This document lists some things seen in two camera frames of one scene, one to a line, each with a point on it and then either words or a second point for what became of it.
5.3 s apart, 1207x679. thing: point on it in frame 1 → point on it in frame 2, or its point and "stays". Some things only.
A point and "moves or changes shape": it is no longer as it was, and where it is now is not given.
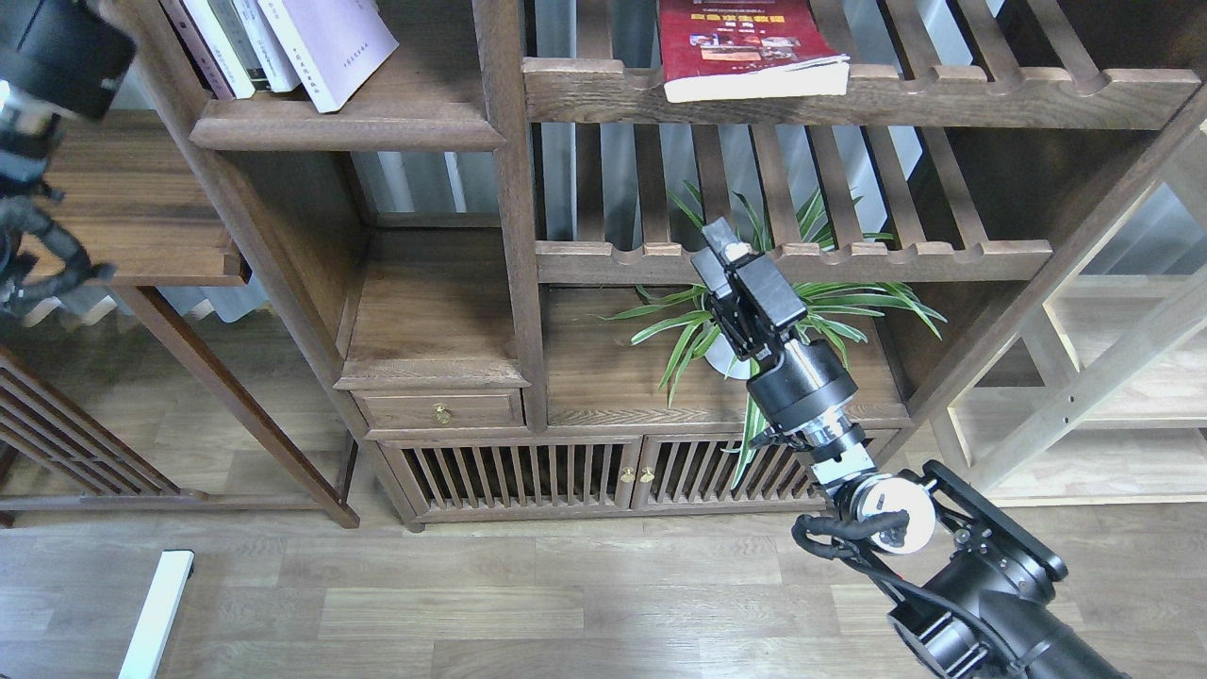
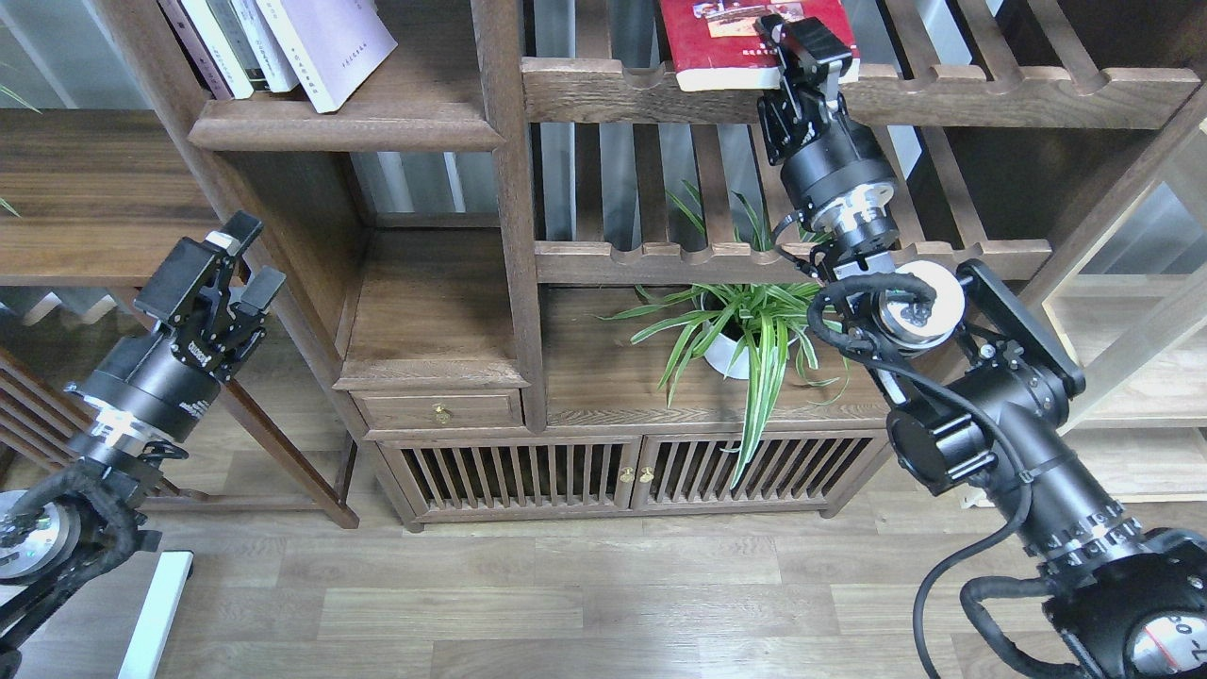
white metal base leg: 147,652 stays
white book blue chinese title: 266,45 stays
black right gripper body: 794,383 → 829,158
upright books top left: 243,45 stays
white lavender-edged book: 336,44 stays
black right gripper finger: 726,240 → 769,28
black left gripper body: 75,57 → 168,378
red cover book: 722,50 moves or changes shape
